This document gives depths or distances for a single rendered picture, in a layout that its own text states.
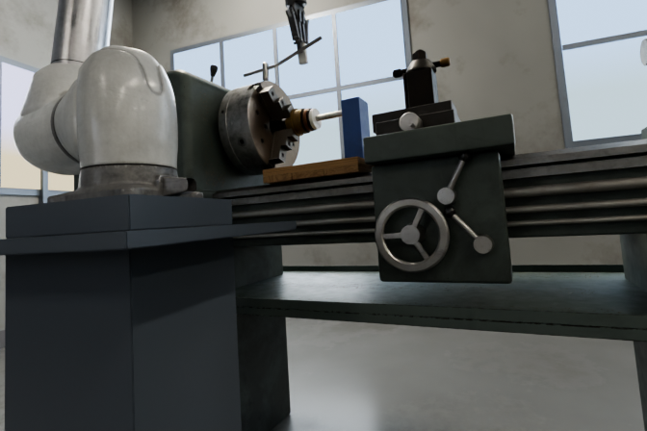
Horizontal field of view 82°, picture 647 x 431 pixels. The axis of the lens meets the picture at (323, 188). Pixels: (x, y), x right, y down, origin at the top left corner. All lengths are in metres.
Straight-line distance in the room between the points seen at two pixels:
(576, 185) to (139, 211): 0.81
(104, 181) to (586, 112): 3.00
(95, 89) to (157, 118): 0.10
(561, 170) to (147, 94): 0.82
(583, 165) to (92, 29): 1.06
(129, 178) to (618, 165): 0.91
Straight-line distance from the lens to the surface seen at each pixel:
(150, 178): 0.68
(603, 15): 3.45
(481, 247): 0.79
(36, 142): 0.88
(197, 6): 4.37
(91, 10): 1.00
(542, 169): 0.93
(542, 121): 3.16
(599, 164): 0.94
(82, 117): 0.73
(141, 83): 0.72
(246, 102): 1.23
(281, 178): 1.07
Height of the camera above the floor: 0.75
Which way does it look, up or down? 5 degrees up
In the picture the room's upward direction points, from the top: 4 degrees counter-clockwise
